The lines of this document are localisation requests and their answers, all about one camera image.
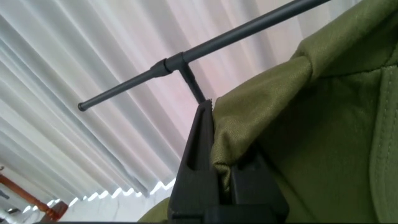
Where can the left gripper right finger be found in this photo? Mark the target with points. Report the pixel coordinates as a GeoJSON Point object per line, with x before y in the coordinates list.
{"type": "Point", "coordinates": [258, 186]}

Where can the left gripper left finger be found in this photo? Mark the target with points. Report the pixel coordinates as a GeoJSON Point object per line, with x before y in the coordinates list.
{"type": "Point", "coordinates": [196, 180]}

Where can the green garment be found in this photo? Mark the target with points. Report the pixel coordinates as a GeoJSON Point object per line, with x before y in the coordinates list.
{"type": "Point", "coordinates": [311, 124]}

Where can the black clothes rack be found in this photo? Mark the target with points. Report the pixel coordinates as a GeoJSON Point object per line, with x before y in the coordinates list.
{"type": "Point", "coordinates": [217, 40]}

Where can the white curtain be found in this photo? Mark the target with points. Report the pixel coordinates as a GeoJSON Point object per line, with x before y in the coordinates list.
{"type": "Point", "coordinates": [77, 62]}

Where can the brown wooden stand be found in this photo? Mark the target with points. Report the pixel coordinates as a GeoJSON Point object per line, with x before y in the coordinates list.
{"type": "Point", "coordinates": [28, 196]}

